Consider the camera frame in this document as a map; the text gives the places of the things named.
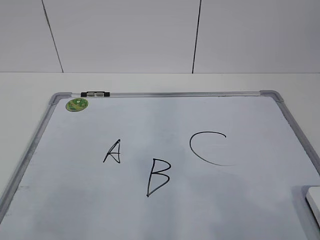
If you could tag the white whiteboard eraser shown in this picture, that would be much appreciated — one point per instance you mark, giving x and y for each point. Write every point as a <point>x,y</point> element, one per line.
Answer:
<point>313,199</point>

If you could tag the black hanger clip on frame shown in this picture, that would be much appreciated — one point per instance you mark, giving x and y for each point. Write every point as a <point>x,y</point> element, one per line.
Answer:
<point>95,94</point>

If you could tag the white whiteboard with grey frame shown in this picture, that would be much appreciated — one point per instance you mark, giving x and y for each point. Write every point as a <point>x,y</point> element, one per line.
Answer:
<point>164,166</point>

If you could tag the round green magnet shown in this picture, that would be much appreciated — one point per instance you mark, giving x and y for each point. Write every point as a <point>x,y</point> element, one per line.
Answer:
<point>76,105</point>

